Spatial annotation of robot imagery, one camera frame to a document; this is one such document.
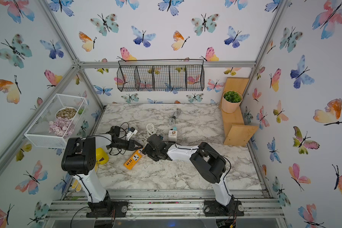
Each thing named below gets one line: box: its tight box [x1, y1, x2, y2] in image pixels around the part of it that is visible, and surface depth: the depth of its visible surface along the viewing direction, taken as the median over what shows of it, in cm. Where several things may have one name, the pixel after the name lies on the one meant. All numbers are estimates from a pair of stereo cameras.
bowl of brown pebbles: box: [55, 106, 77, 121], surface depth 71 cm
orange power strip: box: [123, 149, 143, 171], surface depth 90 cm
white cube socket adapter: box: [168, 130, 178, 142], surface depth 95 cm
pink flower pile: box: [48, 116, 75, 139], surface depth 64 cm
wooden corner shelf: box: [219, 76, 259, 147], surface depth 101 cm
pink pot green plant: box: [221, 90, 243, 114], surface depth 103 cm
